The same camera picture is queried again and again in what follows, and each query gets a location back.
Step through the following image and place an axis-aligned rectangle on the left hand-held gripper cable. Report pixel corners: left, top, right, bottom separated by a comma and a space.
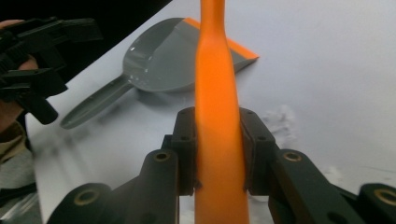
0, 183, 38, 206

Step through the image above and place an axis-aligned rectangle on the pile of white paper scraps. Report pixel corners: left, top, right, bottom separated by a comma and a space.
180, 104, 347, 224

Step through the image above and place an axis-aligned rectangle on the grey dustpan with orange lip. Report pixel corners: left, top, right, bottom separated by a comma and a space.
59, 17, 260, 131

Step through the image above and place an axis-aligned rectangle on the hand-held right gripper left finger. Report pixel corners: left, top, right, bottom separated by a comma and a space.
161, 106, 199, 197

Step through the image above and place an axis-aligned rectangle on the metal floor rail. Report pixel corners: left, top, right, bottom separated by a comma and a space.
0, 194, 43, 224

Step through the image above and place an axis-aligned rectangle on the orange brush handle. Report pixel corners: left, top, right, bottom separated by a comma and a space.
194, 0, 251, 224

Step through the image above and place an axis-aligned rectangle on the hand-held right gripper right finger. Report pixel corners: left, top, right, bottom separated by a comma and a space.
239, 106, 278, 197

